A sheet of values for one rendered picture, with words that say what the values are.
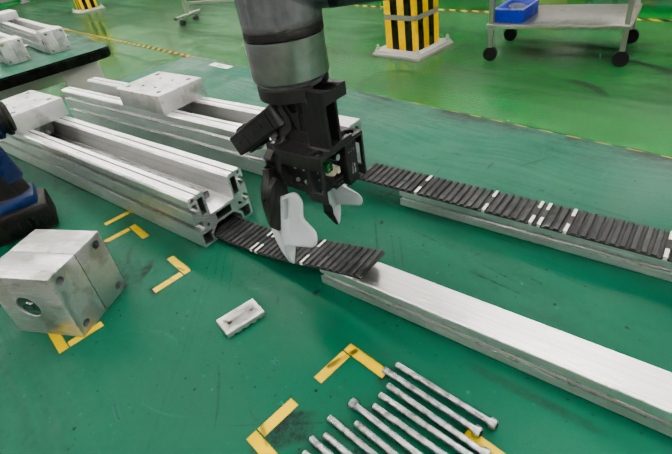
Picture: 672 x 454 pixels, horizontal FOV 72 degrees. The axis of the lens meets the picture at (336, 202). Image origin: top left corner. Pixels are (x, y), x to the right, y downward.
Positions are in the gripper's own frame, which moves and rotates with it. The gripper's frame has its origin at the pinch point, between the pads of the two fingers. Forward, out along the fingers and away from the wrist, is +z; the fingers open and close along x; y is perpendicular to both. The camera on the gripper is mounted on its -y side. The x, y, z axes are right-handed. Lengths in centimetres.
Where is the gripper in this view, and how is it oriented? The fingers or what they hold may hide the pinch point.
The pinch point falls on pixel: (310, 233)
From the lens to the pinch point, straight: 57.5
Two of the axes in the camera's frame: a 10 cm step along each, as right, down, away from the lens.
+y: 7.9, 2.5, -5.7
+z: 1.4, 8.3, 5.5
